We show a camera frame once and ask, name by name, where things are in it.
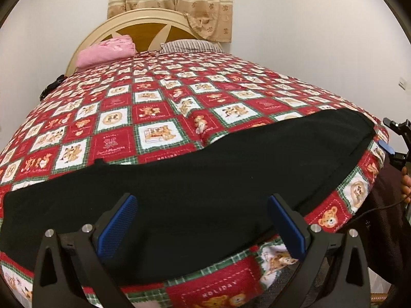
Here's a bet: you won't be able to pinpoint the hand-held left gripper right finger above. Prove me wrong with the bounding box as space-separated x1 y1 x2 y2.
267 193 373 308

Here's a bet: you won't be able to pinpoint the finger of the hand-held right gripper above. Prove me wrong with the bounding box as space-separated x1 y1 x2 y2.
383 118 411 136
378 139 411 168

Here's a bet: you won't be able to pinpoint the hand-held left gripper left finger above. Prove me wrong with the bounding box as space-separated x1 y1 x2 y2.
32 193 139 308

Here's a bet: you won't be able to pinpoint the black pants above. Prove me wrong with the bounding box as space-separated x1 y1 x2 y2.
2 109 376 287

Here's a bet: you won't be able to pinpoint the person's right hand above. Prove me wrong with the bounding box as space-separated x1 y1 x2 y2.
401 166 411 203

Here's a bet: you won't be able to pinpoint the person's dark brown clothing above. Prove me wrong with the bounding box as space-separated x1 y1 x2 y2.
334 162 411 297

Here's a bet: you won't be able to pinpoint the wicker basket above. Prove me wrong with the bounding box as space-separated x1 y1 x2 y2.
369 290 391 306

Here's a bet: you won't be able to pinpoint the red teddy bear printed blanket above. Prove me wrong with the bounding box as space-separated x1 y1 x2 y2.
0 51 390 308

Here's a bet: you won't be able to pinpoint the black object beside bed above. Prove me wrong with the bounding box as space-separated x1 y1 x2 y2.
39 74 66 101

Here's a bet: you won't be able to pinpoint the pink folded cloth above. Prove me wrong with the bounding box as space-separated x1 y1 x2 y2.
77 35 136 69

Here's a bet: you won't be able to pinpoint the striped pillow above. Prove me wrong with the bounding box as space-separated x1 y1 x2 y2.
160 39 223 53

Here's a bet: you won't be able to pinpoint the cream wooden headboard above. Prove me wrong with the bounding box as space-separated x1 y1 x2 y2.
64 9 225 78

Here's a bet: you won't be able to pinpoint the thin black cable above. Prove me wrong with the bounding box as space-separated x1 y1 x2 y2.
351 196 411 223

